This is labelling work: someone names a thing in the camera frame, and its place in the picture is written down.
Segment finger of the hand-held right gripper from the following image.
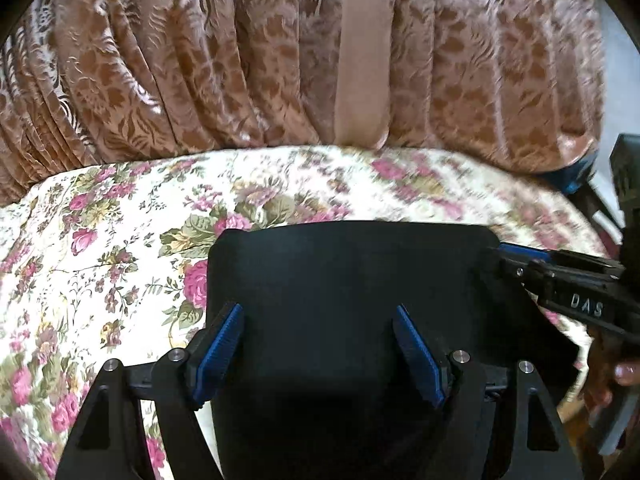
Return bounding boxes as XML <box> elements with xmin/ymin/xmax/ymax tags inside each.
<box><xmin>499</xmin><ymin>241</ymin><xmax>621</xmax><ymax>271</ymax></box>
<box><xmin>492</xmin><ymin>252</ymin><xmax>557</xmax><ymax>302</ymax></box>

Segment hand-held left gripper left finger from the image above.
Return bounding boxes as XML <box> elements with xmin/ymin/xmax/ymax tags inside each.
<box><xmin>55</xmin><ymin>302</ymin><xmax>246</xmax><ymax>480</ymax></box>

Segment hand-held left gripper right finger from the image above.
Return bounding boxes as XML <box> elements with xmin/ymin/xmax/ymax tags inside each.
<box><xmin>391</xmin><ymin>304</ymin><xmax>586</xmax><ymax>480</ymax></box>

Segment black pants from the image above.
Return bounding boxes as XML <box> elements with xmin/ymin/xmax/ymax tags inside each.
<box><xmin>204</xmin><ymin>220</ymin><xmax>583</xmax><ymax>480</ymax></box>

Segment person's right hand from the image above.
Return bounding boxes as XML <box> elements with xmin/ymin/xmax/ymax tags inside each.
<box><xmin>585</xmin><ymin>327</ymin><xmax>640</xmax><ymax>411</ymax></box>

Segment blue object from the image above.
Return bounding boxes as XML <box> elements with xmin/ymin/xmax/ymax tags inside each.
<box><xmin>542</xmin><ymin>152</ymin><xmax>600</xmax><ymax>197</ymax></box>

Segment floral bedsheet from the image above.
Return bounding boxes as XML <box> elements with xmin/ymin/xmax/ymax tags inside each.
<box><xmin>0</xmin><ymin>145</ymin><xmax>616</xmax><ymax>480</ymax></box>

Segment pink curtain tieback band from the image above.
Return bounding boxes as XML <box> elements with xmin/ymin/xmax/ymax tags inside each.
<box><xmin>332</xmin><ymin>0</ymin><xmax>401</xmax><ymax>148</ymax></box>

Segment brown floral curtain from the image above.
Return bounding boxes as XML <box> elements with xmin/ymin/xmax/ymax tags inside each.
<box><xmin>0</xmin><ymin>0</ymin><xmax>608</xmax><ymax>206</ymax></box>

